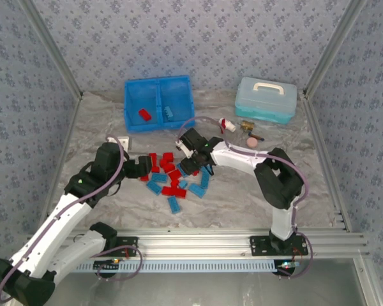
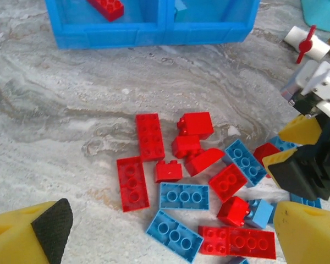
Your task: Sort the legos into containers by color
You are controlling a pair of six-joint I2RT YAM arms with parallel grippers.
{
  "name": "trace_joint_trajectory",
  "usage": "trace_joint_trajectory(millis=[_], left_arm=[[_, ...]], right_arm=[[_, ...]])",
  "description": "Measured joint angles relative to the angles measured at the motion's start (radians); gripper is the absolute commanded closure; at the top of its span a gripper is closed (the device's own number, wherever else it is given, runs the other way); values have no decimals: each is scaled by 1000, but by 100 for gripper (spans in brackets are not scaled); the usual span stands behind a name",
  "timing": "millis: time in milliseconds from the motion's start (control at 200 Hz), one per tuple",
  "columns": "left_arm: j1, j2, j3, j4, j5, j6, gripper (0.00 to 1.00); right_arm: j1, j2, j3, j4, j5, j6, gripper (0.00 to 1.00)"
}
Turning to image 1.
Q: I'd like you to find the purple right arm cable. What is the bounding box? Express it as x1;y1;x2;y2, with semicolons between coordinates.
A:
177;116;310;237

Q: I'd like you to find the blue two-compartment plastic bin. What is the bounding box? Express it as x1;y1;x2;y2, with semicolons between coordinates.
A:
124;75;197;134

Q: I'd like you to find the white slotted cable duct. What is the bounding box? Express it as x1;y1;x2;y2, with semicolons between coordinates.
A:
73;258;277;274

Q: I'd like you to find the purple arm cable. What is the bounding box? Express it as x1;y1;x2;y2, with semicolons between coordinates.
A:
177;116;310;237
0;135;126;303

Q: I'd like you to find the teal storage box white handle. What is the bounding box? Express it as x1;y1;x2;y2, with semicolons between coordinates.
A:
234;76;297;126

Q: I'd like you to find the aluminium lower frame rail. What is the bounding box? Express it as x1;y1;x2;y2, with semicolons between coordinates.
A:
353;258;383;306

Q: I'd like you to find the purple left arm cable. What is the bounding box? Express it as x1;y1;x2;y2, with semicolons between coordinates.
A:
0;135;126;303

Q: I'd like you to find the small white red bottle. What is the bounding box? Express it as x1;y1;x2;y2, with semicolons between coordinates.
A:
218;117;237;134

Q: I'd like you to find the aluminium side frame rail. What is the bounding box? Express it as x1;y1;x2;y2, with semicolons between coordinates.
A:
38;95;84;233
301;92;354;233

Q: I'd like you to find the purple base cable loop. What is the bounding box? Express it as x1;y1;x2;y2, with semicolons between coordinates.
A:
277;231;314;281
95;244;144;282

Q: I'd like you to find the grey metal sheet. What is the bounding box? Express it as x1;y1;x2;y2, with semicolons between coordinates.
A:
50;270;368;306

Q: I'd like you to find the wide aluminium mounting rail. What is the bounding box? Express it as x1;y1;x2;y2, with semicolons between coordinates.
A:
25;228;370;259

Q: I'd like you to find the aluminium upright frame post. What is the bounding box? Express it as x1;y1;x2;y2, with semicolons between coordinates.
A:
19;0;84;100
302;0;370;98

